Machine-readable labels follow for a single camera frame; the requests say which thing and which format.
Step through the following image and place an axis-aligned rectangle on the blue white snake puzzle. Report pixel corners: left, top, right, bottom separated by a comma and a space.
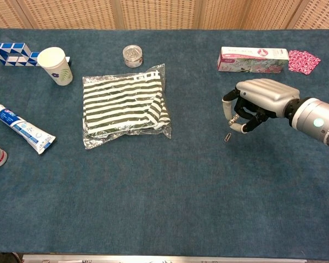
0, 42, 71, 67

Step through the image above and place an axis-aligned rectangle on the silver metal table rail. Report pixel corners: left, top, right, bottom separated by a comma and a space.
21, 254, 308, 263

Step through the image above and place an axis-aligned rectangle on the blue white toothpaste tube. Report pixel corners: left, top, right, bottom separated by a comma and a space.
0, 104, 56, 155

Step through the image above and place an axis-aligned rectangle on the pink floral carton box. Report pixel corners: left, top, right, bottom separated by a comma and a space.
217, 46, 290, 75

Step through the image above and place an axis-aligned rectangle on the woven bamboo folding screen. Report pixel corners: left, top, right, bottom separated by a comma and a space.
0, 0, 329, 30

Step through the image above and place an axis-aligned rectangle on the striped garment in plastic bag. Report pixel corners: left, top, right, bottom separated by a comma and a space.
82, 63, 173, 150

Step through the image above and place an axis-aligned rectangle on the floral paper cup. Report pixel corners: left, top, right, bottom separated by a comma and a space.
37, 47, 73, 87

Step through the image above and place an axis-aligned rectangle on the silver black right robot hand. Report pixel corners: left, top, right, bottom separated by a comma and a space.
222, 78, 301, 134

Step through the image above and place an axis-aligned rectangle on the clear round pin box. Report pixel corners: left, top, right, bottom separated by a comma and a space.
122, 45, 144, 67

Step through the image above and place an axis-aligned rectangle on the teal table cloth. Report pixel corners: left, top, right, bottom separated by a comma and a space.
0, 28, 329, 257

